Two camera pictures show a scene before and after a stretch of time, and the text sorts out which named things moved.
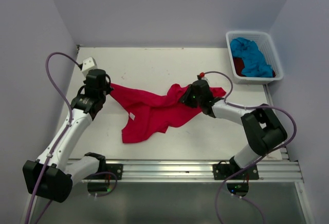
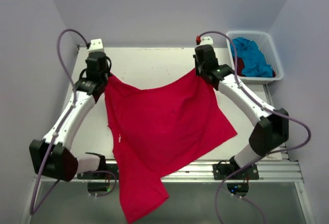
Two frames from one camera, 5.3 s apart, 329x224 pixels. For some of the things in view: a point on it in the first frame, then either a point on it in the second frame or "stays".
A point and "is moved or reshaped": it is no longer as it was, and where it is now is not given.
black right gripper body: (190, 99) -> (199, 70)
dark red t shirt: (239, 66) stays
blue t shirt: (255, 64) stays
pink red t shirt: (142, 113) is moved or reshaped
